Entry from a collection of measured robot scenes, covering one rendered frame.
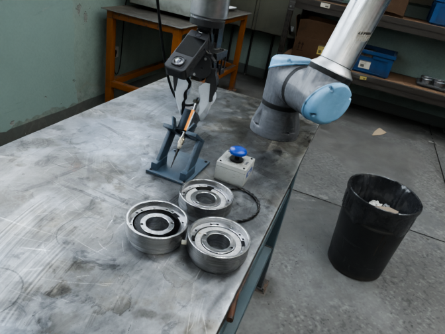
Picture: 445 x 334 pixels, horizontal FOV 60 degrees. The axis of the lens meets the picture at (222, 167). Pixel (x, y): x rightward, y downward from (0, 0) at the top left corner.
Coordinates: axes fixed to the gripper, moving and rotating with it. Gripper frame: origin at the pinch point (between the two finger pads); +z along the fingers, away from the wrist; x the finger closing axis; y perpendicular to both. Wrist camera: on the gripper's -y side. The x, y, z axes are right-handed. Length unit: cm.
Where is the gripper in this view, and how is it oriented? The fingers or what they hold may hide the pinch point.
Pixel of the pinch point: (190, 113)
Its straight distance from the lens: 86.0
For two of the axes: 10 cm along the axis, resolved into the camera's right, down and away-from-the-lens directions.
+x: -9.1, -3.2, 2.6
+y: 3.8, -3.9, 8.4
